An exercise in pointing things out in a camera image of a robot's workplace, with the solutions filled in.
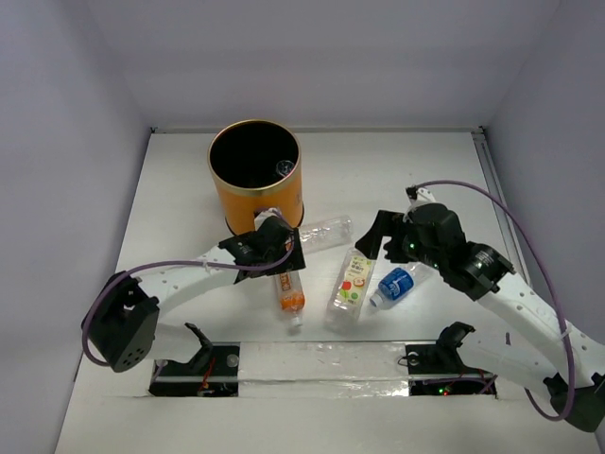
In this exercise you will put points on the apple juice label bottle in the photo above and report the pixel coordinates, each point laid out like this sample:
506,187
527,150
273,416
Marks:
344,306

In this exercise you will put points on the aluminium rail at right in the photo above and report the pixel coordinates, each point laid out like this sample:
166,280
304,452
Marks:
507,227

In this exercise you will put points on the black cap bottle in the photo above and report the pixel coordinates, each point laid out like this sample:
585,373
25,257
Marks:
284,168

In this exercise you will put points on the clear unlabelled bottle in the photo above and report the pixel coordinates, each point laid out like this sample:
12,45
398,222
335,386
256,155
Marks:
326,234

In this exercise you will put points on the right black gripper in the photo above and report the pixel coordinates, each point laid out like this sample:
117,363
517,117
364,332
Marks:
370,242

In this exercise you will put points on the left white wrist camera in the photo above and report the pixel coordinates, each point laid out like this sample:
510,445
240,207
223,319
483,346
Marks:
268,220

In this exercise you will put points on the silver foil tape strip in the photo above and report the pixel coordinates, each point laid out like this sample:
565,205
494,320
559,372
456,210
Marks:
322,370

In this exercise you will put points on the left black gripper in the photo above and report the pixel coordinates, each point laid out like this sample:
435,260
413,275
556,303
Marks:
293,248

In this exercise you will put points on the orange label bottle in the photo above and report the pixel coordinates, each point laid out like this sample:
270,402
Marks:
291,298

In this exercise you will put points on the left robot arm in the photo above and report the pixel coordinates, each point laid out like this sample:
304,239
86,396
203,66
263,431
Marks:
121,327

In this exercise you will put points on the blue label bottle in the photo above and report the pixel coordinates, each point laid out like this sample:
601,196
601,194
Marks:
394,287

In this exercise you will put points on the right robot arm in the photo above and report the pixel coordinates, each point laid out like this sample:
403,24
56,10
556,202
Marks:
568,369

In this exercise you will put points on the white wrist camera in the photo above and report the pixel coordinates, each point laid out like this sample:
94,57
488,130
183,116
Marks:
418,196
268,220

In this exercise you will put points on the orange cylindrical bin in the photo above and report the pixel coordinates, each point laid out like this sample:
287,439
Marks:
242,160

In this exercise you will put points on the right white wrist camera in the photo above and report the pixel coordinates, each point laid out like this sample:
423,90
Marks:
418,196

